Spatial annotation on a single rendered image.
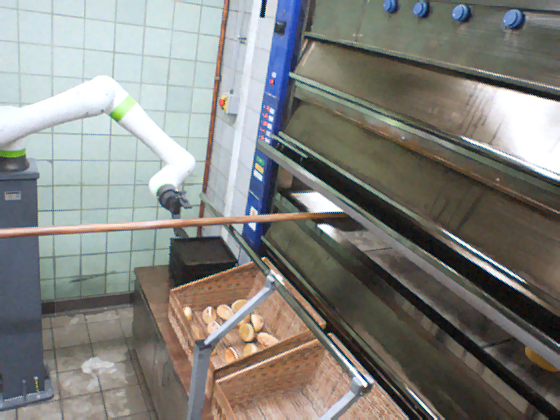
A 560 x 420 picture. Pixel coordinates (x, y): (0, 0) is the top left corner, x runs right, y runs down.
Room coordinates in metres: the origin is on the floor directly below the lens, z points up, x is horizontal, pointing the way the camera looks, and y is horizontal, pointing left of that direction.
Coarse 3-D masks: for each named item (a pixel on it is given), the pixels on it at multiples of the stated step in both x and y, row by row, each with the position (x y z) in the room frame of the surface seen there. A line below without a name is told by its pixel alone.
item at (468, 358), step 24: (288, 192) 2.13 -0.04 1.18; (336, 240) 1.69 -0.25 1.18; (360, 264) 1.54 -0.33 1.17; (384, 288) 1.42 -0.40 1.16; (408, 288) 1.40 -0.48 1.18; (408, 312) 1.31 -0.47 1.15; (432, 312) 1.28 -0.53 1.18; (456, 336) 1.17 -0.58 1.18; (480, 360) 1.07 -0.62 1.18; (504, 384) 0.99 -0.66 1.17; (528, 408) 0.93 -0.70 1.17; (552, 408) 0.92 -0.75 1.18
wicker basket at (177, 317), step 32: (192, 288) 1.87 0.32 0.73; (224, 288) 1.96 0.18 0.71; (288, 288) 1.85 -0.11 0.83; (192, 320) 1.82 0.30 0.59; (224, 320) 1.86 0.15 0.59; (288, 320) 1.76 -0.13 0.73; (320, 320) 1.63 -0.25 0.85; (192, 352) 1.55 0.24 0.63; (224, 352) 1.64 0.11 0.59; (256, 352) 1.45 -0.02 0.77
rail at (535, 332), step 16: (288, 160) 1.80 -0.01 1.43; (336, 192) 1.51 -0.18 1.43; (384, 224) 1.29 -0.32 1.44; (400, 240) 1.22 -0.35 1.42; (432, 256) 1.13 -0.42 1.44; (448, 272) 1.06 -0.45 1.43; (480, 288) 0.99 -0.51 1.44; (496, 304) 0.94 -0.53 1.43; (512, 320) 0.89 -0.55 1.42; (544, 336) 0.83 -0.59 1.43
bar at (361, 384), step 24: (216, 216) 1.75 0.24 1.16; (240, 240) 1.56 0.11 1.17; (264, 264) 1.40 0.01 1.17; (264, 288) 1.33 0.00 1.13; (240, 312) 1.28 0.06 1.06; (216, 336) 1.23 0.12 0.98; (336, 360) 1.00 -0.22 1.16; (192, 384) 1.21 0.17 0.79; (360, 384) 0.91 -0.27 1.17; (192, 408) 1.20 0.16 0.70; (336, 408) 0.89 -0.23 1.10
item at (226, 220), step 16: (80, 224) 1.39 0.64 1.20; (96, 224) 1.41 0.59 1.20; (112, 224) 1.44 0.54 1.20; (128, 224) 1.46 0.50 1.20; (144, 224) 1.49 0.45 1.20; (160, 224) 1.52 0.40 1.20; (176, 224) 1.54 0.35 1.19; (192, 224) 1.57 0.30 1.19; (208, 224) 1.61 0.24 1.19; (224, 224) 1.64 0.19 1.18
